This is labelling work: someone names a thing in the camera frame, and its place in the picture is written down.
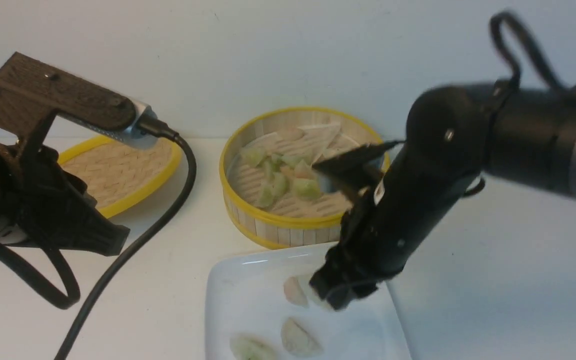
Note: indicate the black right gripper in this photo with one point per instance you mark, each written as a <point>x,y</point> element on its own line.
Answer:
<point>440,163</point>

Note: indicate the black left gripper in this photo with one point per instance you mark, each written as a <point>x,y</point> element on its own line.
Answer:
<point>43,206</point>

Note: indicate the pinkish dumpling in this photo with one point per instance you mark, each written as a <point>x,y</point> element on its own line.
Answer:
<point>294,293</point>

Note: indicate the white dumpling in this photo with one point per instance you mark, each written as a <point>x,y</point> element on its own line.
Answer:
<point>318,137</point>
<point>298,342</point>

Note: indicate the pale green dumpling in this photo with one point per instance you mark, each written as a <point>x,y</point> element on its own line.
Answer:
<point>248,348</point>

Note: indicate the white dumpling plate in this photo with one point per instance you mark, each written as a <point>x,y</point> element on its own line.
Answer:
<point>316,300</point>

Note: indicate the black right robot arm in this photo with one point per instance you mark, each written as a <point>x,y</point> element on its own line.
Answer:
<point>532,138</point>

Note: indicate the white square plate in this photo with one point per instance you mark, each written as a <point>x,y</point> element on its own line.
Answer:
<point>245,296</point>

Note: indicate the yellow bamboo steamer lid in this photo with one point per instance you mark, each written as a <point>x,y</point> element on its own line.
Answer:
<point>117,176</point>

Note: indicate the white dumpling in steamer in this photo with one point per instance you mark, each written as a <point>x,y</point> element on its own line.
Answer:
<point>318,137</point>

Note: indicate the green dumpling in steamer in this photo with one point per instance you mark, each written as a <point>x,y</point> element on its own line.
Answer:
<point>306,189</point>

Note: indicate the yellow bamboo steamer basket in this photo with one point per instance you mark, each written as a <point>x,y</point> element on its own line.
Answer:
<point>289,222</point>

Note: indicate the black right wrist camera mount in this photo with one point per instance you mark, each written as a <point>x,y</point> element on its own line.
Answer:
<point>357,169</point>

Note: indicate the brown left wrist camera mount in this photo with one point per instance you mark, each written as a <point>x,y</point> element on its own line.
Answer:
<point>33,94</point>

